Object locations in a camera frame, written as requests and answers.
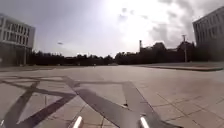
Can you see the row of trees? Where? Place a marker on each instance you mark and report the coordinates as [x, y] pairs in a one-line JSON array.
[[83, 60]]

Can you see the tall chimney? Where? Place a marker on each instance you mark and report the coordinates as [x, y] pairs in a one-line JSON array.
[[140, 45]]

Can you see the floodlight pole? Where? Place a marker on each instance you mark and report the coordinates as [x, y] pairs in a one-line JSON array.
[[60, 43]]

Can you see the robot's own part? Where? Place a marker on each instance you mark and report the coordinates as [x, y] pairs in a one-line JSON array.
[[77, 122], [144, 122]]

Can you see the raised kerbed strip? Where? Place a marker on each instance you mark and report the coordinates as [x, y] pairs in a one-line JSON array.
[[186, 67]]

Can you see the grey paved plaza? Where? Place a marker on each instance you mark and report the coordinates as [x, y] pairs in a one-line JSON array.
[[186, 86]]

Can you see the white building with window bands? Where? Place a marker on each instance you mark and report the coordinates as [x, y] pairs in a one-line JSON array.
[[16, 36]]

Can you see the dark grey building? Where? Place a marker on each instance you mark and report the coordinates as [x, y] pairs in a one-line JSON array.
[[210, 33]]

